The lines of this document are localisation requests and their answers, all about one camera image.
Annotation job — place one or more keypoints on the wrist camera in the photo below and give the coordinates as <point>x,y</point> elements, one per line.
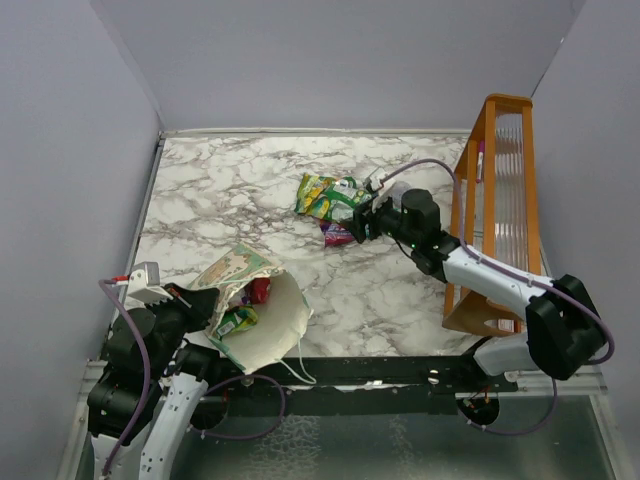
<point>379,187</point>
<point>143,284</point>

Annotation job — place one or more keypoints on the orange wooden rack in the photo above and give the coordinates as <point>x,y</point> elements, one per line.
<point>499,217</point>

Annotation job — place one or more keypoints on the small clear plastic cup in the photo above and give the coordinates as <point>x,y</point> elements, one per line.
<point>399,188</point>

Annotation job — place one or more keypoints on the pink white marker pen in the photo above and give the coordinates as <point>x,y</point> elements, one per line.
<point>480,161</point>

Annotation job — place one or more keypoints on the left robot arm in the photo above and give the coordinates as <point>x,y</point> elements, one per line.
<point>153,380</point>

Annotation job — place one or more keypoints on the green white snack packet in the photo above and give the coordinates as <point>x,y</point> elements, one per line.
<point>337,202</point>

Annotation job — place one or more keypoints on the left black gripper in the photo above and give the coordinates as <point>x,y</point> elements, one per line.
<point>199,304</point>

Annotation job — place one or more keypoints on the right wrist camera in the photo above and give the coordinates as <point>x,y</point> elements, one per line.
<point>379,187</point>

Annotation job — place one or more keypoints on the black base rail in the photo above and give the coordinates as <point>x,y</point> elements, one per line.
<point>345,385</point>

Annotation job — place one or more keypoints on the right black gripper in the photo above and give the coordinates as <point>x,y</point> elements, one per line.
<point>364,215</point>

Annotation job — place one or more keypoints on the green yellow small packet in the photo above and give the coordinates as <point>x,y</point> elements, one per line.
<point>236,320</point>

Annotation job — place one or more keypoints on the green paper gift bag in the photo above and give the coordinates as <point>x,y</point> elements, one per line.
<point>283,319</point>

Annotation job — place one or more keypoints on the green yellow snack packet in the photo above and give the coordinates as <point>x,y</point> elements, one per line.
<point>310,187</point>

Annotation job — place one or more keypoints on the purple snack packet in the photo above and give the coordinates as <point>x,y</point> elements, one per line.
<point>334,234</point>

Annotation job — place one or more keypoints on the red snack packet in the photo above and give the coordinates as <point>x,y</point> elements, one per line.
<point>258,290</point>

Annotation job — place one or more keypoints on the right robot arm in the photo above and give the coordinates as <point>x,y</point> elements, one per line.
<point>562,332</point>

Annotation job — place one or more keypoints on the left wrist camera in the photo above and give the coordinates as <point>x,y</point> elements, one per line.
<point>143,284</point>

